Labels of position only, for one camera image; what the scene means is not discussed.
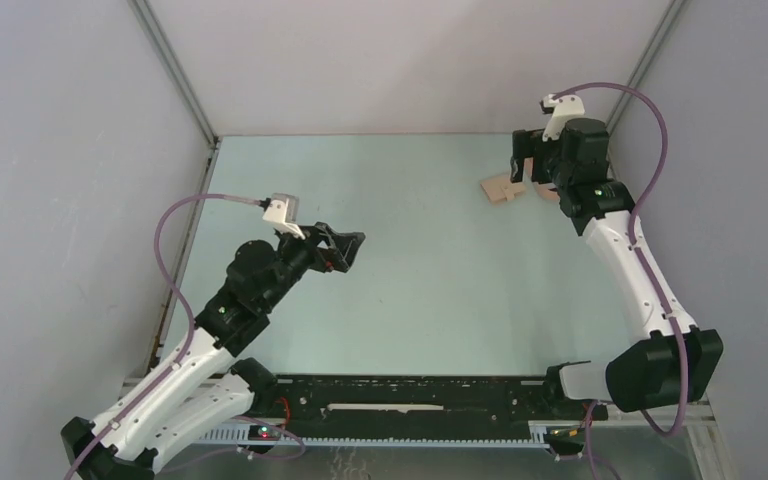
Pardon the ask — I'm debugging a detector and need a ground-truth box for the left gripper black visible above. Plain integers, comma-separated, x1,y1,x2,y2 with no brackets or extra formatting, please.
260,220,364,310

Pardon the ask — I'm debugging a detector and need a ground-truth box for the pink oval card tray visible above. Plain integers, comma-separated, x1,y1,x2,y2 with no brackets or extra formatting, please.
533,183,560,203

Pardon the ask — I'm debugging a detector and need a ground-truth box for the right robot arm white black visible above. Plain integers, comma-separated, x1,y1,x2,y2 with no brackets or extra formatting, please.
510,118,724,418

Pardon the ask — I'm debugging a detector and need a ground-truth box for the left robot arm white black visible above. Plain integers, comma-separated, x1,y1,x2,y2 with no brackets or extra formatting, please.
61,222,366,479

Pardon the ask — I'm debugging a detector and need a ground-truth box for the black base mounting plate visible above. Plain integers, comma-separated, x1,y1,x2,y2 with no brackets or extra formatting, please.
248,374,587,441

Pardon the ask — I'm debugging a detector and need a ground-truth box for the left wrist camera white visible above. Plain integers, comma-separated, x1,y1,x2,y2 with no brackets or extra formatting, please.
262,193,306,240

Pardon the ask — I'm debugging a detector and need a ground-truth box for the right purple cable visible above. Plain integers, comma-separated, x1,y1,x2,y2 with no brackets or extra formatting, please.
552,82,693,480

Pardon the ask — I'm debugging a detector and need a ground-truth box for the purple cable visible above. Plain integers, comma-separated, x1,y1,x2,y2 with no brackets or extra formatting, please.
552,82,693,480
65,193,273,480

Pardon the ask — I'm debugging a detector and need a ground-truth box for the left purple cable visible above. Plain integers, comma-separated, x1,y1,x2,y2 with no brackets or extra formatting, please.
65,193,273,480

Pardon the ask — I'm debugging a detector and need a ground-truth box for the white cable duct strip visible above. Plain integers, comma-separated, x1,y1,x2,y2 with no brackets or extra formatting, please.
195,423,551,450

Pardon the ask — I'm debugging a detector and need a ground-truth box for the aluminium frame rail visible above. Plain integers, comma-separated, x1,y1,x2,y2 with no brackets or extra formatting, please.
126,0,221,150

